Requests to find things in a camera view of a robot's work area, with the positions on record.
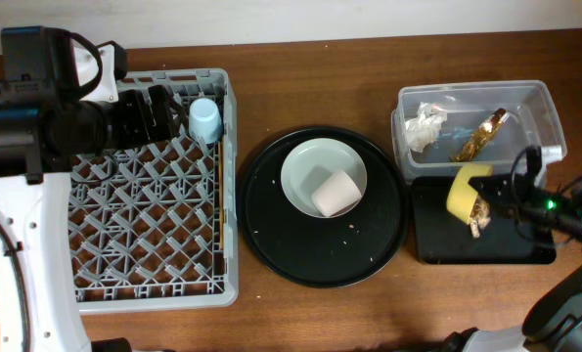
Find yellow bowl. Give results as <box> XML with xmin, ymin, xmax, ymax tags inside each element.
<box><xmin>446</xmin><ymin>163</ymin><xmax>493</xmax><ymax>225</ymax></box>

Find food scraps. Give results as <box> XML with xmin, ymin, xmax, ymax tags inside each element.
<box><xmin>468</xmin><ymin>197</ymin><xmax>491</xmax><ymax>239</ymax></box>

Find gold foil snack wrapper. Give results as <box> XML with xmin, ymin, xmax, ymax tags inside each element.
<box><xmin>451</xmin><ymin>108</ymin><xmax>510</xmax><ymax>162</ymax></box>

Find blue plastic cup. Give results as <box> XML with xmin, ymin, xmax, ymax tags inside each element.
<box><xmin>188</xmin><ymin>98</ymin><xmax>223</xmax><ymax>145</ymax></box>

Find white paper napkin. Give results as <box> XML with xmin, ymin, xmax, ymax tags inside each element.
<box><xmin>404</xmin><ymin>102</ymin><xmax>448</xmax><ymax>153</ymax></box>

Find pink plastic cup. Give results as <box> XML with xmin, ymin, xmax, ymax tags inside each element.
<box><xmin>311</xmin><ymin>171</ymin><xmax>362</xmax><ymax>217</ymax></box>

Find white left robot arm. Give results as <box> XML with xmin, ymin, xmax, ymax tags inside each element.
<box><xmin>0</xmin><ymin>74</ymin><xmax>185</xmax><ymax>351</ymax></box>

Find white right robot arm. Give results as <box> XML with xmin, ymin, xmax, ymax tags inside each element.
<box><xmin>436</xmin><ymin>163</ymin><xmax>582</xmax><ymax>351</ymax></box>

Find clear plastic waste bin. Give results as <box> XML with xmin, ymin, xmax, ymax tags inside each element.
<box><xmin>391</xmin><ymin>80</ymin><xmax>567</xmax><ymax>182</ymax></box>

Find grey plastic dishwasher rack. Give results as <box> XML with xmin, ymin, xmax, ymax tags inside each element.
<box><xmin>67</xmin><ymin>68</ymin><xmax>238</xmax><ymax>315</ymax></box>

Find black rectangular tray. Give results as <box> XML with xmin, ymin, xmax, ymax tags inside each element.
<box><xmin>410</xmin><ymin>177</ymin><xmax>557</xmax><ymax>265</ymax></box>

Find round black serving tray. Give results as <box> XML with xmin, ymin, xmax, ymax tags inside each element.
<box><xmin>237</xmin><ymin>126</ymin><xmax>411</xmax><ymax>288</ymax></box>

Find light grey plate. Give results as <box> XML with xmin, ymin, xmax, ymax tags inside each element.
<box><xmin>281</xmin><ymin>138</ymin><xmax>368</xmax><ymax>219</ymax></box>

